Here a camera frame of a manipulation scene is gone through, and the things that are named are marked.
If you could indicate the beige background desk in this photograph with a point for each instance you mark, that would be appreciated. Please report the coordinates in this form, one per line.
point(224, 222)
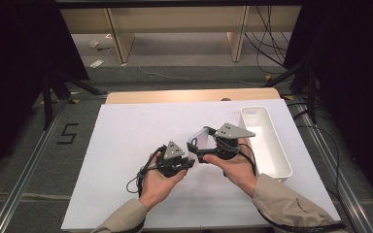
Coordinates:
point(175, 17)

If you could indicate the black metal stand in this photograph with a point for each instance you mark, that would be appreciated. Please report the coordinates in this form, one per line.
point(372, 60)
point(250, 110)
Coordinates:
point(311, 93)
point(47, 103)

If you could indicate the black curtain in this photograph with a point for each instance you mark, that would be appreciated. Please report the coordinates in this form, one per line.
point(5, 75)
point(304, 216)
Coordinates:
point(13, 64)
point(353, 81)

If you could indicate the person's right hand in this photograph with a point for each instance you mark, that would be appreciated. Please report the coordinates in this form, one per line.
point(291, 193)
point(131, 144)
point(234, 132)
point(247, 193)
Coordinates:
point(239, 171)

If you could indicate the light wooden table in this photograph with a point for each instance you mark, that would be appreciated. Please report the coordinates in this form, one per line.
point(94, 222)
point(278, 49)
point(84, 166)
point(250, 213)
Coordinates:
point(175, 95)

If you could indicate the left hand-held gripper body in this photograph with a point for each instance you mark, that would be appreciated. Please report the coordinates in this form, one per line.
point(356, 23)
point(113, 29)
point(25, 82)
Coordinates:
point(173, 152)

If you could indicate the iridescent phone case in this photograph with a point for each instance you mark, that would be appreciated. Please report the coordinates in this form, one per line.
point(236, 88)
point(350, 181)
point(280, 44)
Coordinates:
point(200, 137)

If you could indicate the white paper scrap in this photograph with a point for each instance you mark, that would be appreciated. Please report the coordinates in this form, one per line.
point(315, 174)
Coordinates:
point(96, 63)
point(94, 43)

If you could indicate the white plastic bin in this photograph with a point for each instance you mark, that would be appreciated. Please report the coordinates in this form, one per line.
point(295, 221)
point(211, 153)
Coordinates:
point(265, 145)

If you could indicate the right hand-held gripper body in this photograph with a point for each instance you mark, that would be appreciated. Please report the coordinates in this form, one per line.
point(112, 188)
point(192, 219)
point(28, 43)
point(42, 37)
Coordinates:
point(230, 131)

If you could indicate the metal floor rail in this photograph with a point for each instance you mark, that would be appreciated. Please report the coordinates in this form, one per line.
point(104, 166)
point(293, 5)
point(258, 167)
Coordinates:
point(336, 181)
point(22, 181)

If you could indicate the white foam board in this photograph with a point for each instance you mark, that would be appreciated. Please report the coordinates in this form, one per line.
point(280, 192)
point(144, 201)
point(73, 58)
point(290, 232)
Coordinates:
point(136, 129)

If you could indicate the person's left hand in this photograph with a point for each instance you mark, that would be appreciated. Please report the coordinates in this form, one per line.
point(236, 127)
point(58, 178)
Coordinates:
point(157, 186)

